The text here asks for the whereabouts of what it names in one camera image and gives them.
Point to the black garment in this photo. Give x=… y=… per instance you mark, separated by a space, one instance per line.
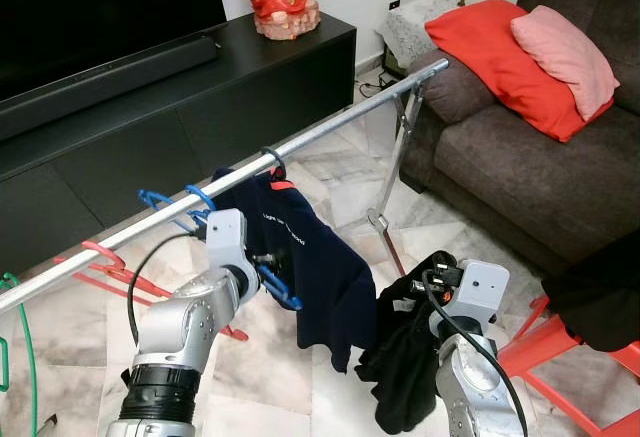
x=400 y=377

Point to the blue plastic hanger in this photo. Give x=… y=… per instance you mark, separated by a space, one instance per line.
x=148 y=197

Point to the navy fleece garment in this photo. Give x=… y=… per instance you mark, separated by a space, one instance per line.
x=600 y=292

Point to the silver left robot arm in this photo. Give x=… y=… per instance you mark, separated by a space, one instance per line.
x=180 y=327

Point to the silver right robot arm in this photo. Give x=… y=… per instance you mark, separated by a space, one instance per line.
x=470 y=397

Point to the black hanger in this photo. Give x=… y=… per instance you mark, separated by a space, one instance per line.
x=283 y=165

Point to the green plastic hanger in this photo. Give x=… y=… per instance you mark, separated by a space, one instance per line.
x=30 y=367

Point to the navy blue printed shirt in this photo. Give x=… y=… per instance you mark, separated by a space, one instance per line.
x=310 y=267

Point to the red plastic stool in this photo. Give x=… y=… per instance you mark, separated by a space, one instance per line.
x=530 y=342

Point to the dark grey fabric sofa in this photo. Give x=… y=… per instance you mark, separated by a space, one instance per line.
x=520 y=187

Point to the silver metal clothes rack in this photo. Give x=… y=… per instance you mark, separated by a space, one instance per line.
x=330 y=126

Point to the black television console cabinet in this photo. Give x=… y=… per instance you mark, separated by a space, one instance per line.
x=150 y=157

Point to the red pillow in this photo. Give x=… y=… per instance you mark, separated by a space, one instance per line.
x=480 y=57

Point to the black soundbar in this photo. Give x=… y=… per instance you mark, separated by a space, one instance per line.
x=100 y=90

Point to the lace covered side table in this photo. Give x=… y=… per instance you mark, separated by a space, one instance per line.
x=410 y=32

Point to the pink pillow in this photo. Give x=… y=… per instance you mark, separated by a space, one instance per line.
x=565 y=57

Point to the black flat television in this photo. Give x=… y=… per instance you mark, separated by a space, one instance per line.
x=100 y=7

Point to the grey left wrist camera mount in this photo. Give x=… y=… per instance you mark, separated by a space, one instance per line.
x=225 y=242

